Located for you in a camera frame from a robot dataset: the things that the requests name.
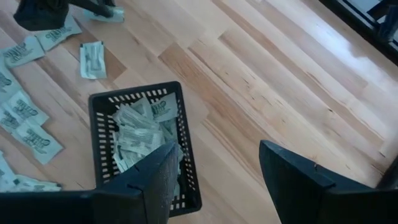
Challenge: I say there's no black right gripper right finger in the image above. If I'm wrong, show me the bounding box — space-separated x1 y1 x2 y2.
259 139 374 224

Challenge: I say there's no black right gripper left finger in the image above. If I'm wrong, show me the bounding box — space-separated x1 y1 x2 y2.
95 141 180 224

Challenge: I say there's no green white stevia packet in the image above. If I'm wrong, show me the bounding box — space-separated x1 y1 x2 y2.
112 149 147 174
12 174 62 192
34 15 83 52
12 123 65 166
112 104 159 130
0 35 46 69
150 92 180 123
0 151 18 187
130 96 155 119
6 90 50 126
160 119 180 144
82 6 125 23
79 40 108 80
116 126 165 156
0 58 22 103
0 107 22 134

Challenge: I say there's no black slotted plastic basket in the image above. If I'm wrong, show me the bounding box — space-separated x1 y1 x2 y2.
88 81 203 218

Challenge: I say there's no black stand leg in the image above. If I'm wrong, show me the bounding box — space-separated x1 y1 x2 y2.
366 0 398 43

